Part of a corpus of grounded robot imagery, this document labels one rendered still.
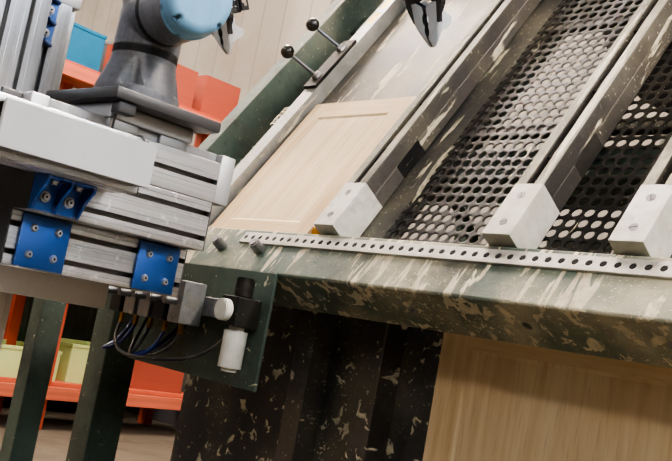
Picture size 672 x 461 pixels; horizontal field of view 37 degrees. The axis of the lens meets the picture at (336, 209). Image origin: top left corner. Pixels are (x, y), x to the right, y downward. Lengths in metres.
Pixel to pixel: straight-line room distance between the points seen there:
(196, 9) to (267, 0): 4.89
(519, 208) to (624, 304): 0.32
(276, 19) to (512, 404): 4.78
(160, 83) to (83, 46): 3.48
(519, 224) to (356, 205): 0.45
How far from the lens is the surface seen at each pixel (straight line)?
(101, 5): 8.11
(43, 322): 2.50
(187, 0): 1.64
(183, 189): 1.78
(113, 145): 1.55
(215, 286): 2.18
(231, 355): 2.01
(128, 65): 1.75
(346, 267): 1.89
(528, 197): 1.74
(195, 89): 5.83
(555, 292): 1.56
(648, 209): 1.59
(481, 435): 1.92
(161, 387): 5.72
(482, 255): 1.70
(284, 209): 2.28
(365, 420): 2.07
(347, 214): 2.02
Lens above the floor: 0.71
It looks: 7 degrees up
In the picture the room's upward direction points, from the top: 10 degrees clockwise
